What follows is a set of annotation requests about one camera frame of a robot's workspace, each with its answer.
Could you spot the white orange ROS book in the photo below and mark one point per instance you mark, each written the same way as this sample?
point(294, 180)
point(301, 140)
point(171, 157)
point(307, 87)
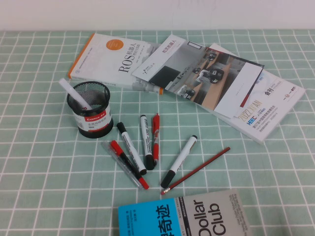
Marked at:
point(105, 61)

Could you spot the black mesh pen holder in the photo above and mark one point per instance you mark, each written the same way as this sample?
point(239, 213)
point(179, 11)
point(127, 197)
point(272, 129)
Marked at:
point(94, 123)

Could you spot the red pencil with eraser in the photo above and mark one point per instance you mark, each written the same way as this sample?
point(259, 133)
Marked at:
point(197, 169)

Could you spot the green checked tablecloth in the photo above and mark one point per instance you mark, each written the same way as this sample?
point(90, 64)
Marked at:
point(37, 172)

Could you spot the red and black pen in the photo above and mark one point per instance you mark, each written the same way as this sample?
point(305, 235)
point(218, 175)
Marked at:
point(118, 150)

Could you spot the blue grey Dollar Club book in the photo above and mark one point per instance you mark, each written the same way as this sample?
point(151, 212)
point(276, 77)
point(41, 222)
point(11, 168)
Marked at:
point(201, 216)

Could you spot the white marker with black caps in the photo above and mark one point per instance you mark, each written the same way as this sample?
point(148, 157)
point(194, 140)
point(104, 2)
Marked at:
point(128, 142)
point(182, 157)
point(145, 137)

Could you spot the red retractable pen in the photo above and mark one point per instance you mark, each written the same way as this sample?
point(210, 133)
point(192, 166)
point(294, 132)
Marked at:
point(156, 142)

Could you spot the robot photo brochure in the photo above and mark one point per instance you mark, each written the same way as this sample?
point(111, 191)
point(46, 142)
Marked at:
point(172, 56)

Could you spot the thick white exhibition catalogue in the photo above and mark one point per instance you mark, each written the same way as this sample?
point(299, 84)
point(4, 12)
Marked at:
point(270, 103)

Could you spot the white marker with blue print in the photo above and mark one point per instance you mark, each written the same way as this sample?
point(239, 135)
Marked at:
point(71, 90)

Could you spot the clear grey pen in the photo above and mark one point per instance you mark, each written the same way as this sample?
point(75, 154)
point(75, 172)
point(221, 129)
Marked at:
point(123, 166)

